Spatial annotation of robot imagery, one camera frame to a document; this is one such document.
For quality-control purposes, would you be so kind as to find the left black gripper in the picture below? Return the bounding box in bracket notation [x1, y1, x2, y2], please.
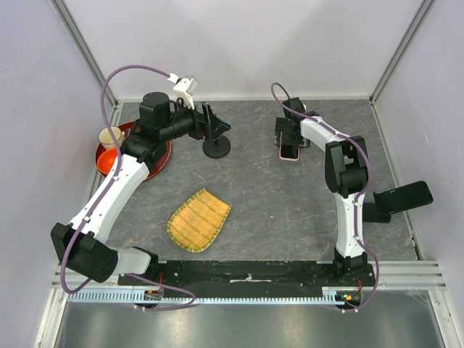
[160, 96, 231, 143]

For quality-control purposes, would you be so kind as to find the pink case smartphone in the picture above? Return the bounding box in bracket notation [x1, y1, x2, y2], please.
[278, 132, 300, 162]

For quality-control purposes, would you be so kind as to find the black smartphone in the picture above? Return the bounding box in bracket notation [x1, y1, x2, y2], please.
[373, 181, 434, 215]

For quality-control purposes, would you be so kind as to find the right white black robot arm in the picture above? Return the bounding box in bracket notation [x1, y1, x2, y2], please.
[275, 98, 370, 286]

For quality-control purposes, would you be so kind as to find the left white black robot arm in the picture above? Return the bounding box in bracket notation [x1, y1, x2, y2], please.
[51, 92, 231, 285]

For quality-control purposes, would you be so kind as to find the black round-base clamp phone stand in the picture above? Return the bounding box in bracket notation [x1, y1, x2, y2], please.
[202, 136, 231, 159]

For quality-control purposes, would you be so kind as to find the black folding phone stand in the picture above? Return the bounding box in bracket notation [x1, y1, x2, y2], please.
[362, 202, 392, 223]

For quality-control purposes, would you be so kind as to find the red round lacquer tray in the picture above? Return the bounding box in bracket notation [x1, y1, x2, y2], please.
[95, 121, 173, 182]

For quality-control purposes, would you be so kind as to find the woven bamboo tray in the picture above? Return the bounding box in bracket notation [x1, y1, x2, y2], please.
[167, 188, 231, 253]

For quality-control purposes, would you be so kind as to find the beige cup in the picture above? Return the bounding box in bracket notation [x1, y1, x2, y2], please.
[99, 126, 125, 150]

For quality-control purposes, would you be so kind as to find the orange bowl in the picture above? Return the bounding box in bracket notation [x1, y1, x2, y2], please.
[96, 148, 117, 177]

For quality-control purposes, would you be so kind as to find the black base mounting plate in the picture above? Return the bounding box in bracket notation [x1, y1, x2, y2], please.
[117, 259, 378, 300]

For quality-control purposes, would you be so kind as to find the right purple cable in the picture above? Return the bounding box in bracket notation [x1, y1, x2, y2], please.
[270, 82, 381, 313]

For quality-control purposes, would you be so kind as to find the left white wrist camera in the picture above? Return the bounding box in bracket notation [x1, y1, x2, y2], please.
[167, 73, 197, 109]

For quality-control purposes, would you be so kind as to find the slotted cable duct rail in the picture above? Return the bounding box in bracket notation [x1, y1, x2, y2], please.
[67, 288, 361, 305]

